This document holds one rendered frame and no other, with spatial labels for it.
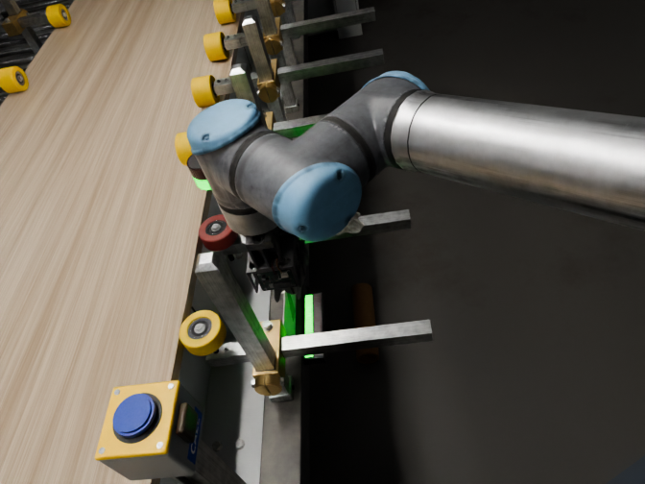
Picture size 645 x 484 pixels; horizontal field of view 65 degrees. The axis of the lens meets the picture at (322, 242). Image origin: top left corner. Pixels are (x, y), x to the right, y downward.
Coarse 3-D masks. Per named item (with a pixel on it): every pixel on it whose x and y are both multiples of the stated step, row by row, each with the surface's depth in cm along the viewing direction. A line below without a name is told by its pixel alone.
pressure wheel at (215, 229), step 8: (216, 216) 110; (208, 224) 109; (216, 224) 108; (224, 224) 108; (200, 232) 108; (208, 232) 108; (216, 232) 107; (224, 232) 106; (232, 232) 107; (208, 240) 106; (216, 240) 106; (224, 240) 106; (232, 240) 108; (208, 248) 108; (216, 248) 107; (224, 248) 108; (232, 256) 115
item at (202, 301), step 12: (252, 12) 226; (240, 48) 193; (240, 60) 191; (252, 60) 212; (216, 204) 140; (204, 252) 126; (204, 300) 121; (192, 312) 113; (216, 312) 128; (192, 360) 109; (204, 360) 116; (180, 372) 103; (192, 372) 109; (204, 372) 115; (192, 384) 108; (204, 384) 114; (192, 396) 107; (204, 396) 113; (204, 408) 112; (168, 480) 92
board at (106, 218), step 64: (128, 0) 207; (192, 0) 194; (64, 64) 178; (128, 64) 169; (192, 64) 160; (0, 128) 157; (64, 128) 149; (128, 128) 142; (0, 192) 133; (64, 192) 128; (128, 192) 123; (192, 192) 118; (0, 256) 116; (64, 256) 112; (128, 256) 108; (192, 256) 104; (0, 320) 103; (64, 320) 100; (128, 320) 97; (0, 384) 93; (64, 384) 90; (128, 384) 87; (0, 448) 84; (64, 448) 82
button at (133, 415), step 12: (132, 396) 48; (144, 396) 48; (120, 408) 47; (132, 408) 47; (144, 408) 46; (120, 420) 46; (132, 420) 46; (144, 420) 46; (120, 432) 46; (132, 432) 45
